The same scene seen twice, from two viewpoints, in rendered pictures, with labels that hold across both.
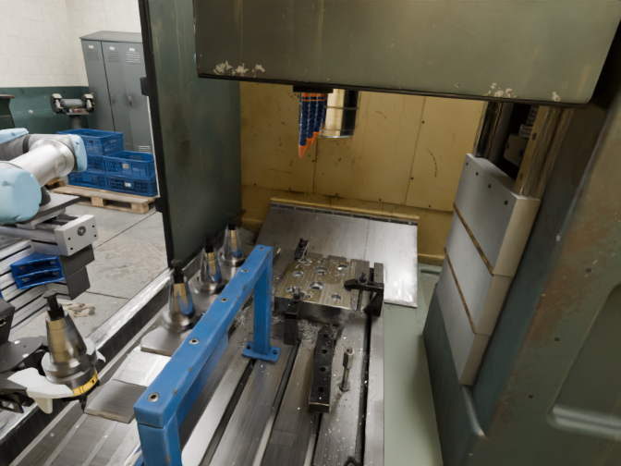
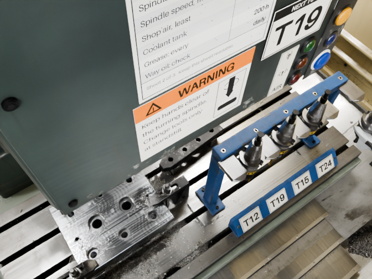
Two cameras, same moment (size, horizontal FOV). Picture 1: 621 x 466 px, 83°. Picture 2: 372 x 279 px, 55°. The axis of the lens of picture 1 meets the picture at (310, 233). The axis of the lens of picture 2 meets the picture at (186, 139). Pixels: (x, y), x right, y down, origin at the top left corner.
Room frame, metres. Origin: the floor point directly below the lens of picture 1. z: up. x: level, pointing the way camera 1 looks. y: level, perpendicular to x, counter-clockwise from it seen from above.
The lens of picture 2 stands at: (1.13, 0.35, 2.01)
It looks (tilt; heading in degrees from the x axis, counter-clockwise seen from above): 59 degrees down; 223
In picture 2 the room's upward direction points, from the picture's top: 3 degrees clockwise
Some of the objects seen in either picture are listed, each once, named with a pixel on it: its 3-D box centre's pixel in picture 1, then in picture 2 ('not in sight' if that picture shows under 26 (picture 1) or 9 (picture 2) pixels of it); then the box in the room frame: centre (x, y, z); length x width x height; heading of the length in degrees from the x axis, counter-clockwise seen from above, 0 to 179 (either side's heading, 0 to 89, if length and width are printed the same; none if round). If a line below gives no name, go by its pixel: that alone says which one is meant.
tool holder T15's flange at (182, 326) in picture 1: (182, 319); (312, 118); (0.48, 0.21, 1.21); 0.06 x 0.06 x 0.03
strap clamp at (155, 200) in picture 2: (295, 310); (169, 194); (0.84, 0.03, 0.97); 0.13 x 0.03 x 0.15; 171
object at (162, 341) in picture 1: (164, 341); (326, 109); (0.42, 0.22, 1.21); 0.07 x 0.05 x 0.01; 81
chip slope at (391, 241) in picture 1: (332, 255); not in sight; (1.63, -0.13, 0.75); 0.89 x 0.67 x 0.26; 81
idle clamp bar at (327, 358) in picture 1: (322, 369); (191, 149); (0.66, -0.06, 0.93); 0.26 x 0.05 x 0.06; 176
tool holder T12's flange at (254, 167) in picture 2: (232, 260); (251, 158); (0.69, 0.17, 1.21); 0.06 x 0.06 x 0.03
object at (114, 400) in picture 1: (115, 398); (352, 92); (0.31, 0.23, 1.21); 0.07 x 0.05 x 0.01; 81
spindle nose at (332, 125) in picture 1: (329, 109); not in sight; (0.98, -0.02, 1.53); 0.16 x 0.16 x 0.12
